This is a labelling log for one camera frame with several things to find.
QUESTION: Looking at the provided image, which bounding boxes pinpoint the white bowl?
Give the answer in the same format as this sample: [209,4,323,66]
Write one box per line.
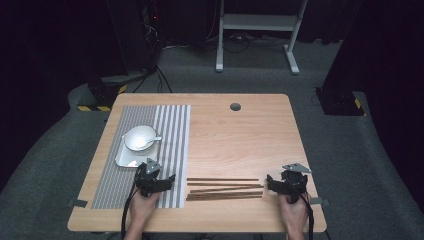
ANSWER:
[122,124,158,155]

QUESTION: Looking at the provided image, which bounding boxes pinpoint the person's left hand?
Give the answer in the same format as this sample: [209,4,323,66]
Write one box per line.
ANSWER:
[129,189,162,223]

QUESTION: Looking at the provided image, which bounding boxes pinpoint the white spoon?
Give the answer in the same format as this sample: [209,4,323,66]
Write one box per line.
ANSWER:
[134,135,164,150]

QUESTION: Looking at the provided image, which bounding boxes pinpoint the black equipment rack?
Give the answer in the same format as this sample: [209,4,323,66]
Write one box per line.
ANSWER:
[105,0,165,74]

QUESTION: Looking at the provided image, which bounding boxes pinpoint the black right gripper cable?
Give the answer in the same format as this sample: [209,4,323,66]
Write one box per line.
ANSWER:
[297,191,316,240]

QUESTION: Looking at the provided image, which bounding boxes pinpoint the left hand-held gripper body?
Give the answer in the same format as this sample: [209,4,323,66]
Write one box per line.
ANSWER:
[134,158,168,198]

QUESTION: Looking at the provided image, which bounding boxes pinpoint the black floor cables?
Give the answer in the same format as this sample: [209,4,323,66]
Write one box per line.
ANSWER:
[132,63,174,95]

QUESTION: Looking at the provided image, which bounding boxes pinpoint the white metal stand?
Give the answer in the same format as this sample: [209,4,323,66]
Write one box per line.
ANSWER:
[215,0,310,76]

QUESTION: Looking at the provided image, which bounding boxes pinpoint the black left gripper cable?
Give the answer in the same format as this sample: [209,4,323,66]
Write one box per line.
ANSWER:
[120,168,141,240]

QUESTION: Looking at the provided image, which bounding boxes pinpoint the grey tape piece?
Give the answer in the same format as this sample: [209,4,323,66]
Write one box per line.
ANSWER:
[309,196,331,207]
[67,197,89,209]

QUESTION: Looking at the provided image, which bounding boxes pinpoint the white square plate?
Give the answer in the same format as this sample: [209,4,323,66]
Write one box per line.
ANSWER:
[114,133,162,169]

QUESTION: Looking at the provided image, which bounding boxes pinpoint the cable bundle under stand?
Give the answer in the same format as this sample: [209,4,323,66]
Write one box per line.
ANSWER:
[204,30,288,55]

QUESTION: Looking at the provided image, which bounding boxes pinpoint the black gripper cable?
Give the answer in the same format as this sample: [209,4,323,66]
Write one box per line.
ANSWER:
[297,191,316,240]
[120,168,141,240]

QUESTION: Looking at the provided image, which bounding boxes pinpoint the black base with yellow stripes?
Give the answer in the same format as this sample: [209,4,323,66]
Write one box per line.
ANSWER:
[314,86,366,117]
[76,74,129,113]

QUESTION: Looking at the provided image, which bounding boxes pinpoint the person's right hand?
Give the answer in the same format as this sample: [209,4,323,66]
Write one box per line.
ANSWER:
[278,193,312,232]

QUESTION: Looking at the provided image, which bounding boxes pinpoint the grey striped placemat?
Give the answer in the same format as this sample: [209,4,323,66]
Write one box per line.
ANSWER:
[91,104,192,210]

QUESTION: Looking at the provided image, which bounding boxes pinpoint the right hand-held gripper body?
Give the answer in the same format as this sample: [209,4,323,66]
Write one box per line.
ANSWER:
[279,162,313,205]

